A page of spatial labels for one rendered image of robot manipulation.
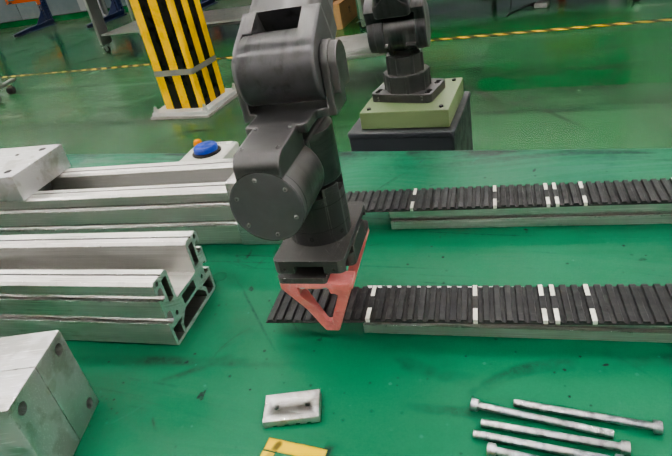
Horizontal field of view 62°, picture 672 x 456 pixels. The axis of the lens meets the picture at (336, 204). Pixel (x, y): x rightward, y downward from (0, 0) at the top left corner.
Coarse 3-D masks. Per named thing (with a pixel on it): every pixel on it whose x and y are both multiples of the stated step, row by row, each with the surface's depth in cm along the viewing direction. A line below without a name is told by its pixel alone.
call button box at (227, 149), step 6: (222, 144) 92; (228, 144) 92; (234, 144) 92; (192, 150) 92; (216, 150) 90; (222, 150) 90; (228, 150) 90; (234, 150) 91; (186, 156) 91; (192, 156) 90; (198, 156) 89; (204, 156) 88; (210, 156) 89; (216, 156) 88; (222, 156) 88; (228, 156) 89
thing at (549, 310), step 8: (536, 288) 53; (544, 288) 53; (552, 288) 52; (536, 296) 52; (544, 296) 51; (552, 296) 51; (544, 304) 50; (552, 304) 50; (544, 312) 49; (552, 312) 50; (560, 312) 50; (544, 320) 49; (552, 320) 49; (560, 320) 48
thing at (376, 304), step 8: (376, 288) 57; (384, 288) 56; (368, 296) 56; (376, 296) 56; (384, 296) 55; (368, 304) 55; (376, 304) 55; (384, 304) 55; (368, 312) 54; (376, 312) 53; (384, 312) 54; (368, 320) 53; (376, 320) 53
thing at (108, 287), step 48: (0, 240) 70; (48, 240) 68; (96, 240) 65; (144, 240) 63; (192, 240) 63; (0, 288) 61; (48, 288) 59; (96, 288) 58; (144, 288) 56; (192, 288) 63; (0, 336) 66; (96, 336) 62; (144, 336) 60
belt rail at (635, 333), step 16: (480, 336) 53; (496, 336) 52; (512, 336) 52; (528, 336) 52; (544, 336) 51; (560, 336) 51; (576, 336) 50; (592, 336) 50; (608, 336) 50; (624, 336) 49; (640, 336) 49; (656, 336) 48
